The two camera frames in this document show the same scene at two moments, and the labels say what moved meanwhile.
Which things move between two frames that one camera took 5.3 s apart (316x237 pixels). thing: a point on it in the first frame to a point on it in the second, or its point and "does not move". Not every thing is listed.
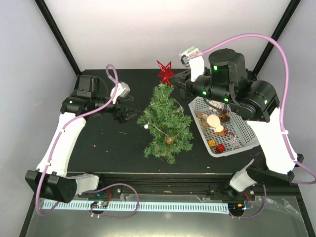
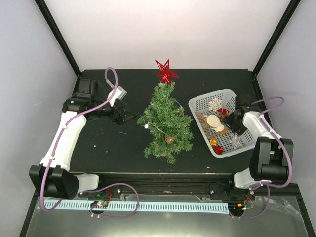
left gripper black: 121,117 does not move
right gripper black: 186,94 to 239,132
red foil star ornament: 167,72 does not move
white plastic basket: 226,133 does not move
